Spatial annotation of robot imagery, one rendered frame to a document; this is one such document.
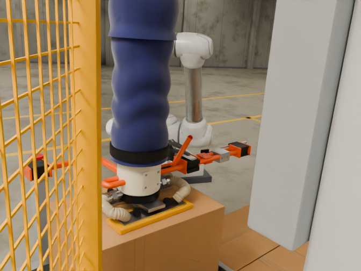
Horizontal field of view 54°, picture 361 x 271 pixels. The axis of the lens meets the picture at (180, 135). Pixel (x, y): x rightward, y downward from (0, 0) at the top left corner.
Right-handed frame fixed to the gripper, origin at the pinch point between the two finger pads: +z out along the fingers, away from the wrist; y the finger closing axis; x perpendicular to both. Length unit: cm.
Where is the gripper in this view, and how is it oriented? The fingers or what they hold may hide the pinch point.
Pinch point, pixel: (188, 162)
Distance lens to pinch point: 155.3
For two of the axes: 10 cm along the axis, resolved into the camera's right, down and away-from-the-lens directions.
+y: -0.7, 9.5, 3.0
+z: 6.5, 2.7, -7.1
